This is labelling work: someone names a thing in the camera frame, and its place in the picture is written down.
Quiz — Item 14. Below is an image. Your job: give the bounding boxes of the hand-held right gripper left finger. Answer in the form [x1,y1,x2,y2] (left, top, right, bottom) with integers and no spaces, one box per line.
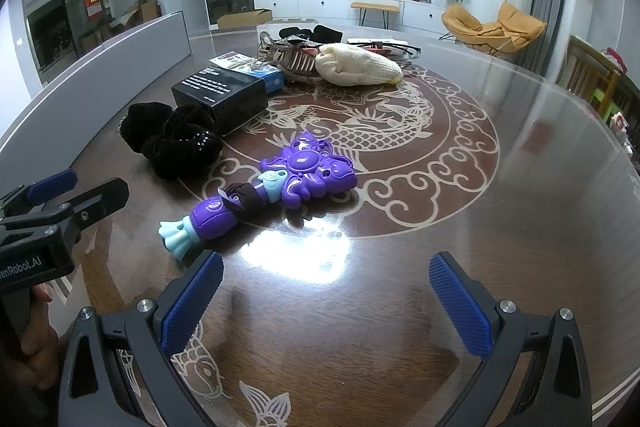
[57,249,225,427]

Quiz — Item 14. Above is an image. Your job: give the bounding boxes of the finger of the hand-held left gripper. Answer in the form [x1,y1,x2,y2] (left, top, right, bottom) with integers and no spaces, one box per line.
[30,177,130,248]
[0,170,79,220]

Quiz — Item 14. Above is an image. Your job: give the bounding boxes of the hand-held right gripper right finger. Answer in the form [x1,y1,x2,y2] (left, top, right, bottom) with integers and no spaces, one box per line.
[428,252,593,427]

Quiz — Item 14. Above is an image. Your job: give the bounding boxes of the black fuzzy scrunchie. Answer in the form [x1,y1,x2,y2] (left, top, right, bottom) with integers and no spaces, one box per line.
[120,103,173,154]

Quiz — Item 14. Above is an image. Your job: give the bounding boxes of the black sequined scrunchie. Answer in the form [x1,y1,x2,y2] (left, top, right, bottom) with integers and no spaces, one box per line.
[141,104,224,180]

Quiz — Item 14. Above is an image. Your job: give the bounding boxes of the brown fabric hair tie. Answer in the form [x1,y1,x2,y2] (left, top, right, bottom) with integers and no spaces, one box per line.
[220,181,268,214]

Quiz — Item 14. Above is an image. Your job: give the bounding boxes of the grey storage bin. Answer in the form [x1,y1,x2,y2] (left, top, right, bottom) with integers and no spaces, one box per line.
[0,10,193,168]

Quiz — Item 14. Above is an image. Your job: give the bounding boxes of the black cardboard box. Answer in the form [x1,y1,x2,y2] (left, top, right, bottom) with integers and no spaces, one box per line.
[171,66,269,138]

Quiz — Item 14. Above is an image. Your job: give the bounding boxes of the purple toy wand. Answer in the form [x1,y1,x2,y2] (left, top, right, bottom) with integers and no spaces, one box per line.
[159,131,358,259]

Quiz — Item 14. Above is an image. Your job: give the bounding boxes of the blue and white box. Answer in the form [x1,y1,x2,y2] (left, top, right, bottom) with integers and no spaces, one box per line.
[209,52,286,94]

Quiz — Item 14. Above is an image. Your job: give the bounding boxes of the metal hair claw clip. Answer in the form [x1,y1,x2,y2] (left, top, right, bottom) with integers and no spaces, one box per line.
[257,32,321,84]

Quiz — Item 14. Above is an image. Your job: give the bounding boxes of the white knitted glove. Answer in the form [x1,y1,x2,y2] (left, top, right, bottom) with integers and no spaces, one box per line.
[315,43,404,86]

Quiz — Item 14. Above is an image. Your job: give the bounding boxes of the black cloth item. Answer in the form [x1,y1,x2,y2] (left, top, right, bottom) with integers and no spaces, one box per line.
[312,26,346,44]

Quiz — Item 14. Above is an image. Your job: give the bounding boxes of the brown patterned desktop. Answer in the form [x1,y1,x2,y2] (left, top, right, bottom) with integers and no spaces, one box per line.
[0,24,640,427]

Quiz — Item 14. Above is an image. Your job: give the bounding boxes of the person's left hand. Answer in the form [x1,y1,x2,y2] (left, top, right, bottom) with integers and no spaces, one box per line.
[17,283,61,390]

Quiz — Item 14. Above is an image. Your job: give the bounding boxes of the cluttered side shelf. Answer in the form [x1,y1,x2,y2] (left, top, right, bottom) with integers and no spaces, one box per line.
[600,47,640,168]

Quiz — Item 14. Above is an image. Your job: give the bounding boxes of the black eyeglasses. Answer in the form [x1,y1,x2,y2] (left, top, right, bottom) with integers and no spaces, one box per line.
[350,41,422,58]

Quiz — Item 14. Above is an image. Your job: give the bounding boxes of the wooden chair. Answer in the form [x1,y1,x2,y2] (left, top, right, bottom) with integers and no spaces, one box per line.
[555,36,623,118]

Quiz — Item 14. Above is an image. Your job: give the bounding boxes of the orange lounge chair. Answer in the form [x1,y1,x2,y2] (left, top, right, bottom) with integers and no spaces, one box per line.
[441,3,548,56]

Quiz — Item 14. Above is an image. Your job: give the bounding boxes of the white television cabinet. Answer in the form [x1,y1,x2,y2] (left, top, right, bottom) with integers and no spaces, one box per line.
[255,0,451,32]

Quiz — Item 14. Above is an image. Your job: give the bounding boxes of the wooden bench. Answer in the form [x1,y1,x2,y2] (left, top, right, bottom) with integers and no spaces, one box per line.
[350,2,401,28]

